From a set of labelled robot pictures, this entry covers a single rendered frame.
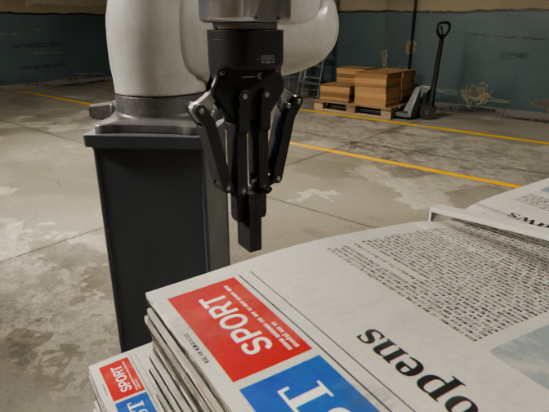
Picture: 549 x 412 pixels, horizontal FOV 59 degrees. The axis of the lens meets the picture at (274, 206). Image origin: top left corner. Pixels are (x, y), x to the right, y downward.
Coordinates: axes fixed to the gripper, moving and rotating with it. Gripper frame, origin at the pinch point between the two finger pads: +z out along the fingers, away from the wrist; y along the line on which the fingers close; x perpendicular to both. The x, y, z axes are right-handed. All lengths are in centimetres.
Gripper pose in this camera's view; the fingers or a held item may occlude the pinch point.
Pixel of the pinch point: (248, 218)
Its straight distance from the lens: 54.7
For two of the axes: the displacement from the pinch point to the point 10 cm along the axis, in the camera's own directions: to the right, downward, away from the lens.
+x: -5.3, -3.0, 7.9
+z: 0.0, 9.4, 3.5
